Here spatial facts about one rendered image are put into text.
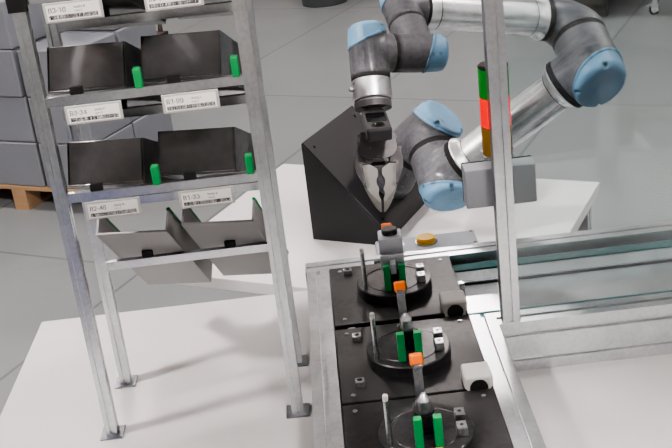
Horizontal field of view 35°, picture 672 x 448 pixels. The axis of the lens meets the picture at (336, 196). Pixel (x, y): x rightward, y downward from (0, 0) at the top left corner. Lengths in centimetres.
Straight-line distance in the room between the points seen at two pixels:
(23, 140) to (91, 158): 370
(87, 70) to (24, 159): 380
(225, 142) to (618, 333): 77
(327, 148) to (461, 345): 83
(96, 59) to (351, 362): 65
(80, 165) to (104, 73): 17
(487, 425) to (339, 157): 106
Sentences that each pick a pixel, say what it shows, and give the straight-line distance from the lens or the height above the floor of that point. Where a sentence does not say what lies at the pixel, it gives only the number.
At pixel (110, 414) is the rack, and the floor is 90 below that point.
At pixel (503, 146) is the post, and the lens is 180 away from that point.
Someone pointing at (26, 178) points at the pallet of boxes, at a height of 17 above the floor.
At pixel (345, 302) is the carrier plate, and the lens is 202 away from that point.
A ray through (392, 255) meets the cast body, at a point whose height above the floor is 105.
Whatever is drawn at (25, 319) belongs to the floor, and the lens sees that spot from 449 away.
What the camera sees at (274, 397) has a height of 86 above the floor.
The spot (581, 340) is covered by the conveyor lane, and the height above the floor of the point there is 91.
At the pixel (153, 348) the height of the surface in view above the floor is 86.
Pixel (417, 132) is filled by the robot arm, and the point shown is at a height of 110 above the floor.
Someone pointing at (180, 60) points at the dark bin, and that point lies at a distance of 173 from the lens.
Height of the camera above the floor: 189
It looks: 22 degrees down
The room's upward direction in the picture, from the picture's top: 7 degrees counter-clockwise
